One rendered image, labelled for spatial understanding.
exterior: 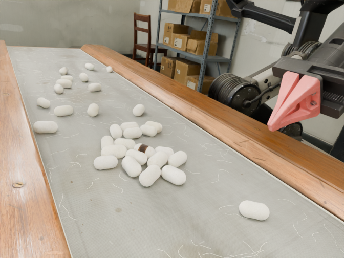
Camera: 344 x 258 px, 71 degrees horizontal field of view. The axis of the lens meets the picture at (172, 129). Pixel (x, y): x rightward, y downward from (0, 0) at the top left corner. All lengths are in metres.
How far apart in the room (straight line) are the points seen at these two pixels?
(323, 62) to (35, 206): 0.38
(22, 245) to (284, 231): 0.26
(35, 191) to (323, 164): 0.40
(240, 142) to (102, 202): 0.27
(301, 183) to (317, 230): 0.08
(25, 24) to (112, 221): 4.57
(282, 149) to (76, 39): 4.62
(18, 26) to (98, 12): 1.30
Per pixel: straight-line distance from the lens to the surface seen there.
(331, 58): 0.39
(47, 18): 4.78
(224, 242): 0.28
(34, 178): 0.31
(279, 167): 0.42
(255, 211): 0.31
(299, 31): 0.96
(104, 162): 0.34
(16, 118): 0.46
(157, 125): 0.45
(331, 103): 0.39
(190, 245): 0.27
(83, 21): 4.88
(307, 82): 0.36
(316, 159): 0.46
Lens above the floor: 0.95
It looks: 25 degrees down
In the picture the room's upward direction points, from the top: 8 degrees clockwise
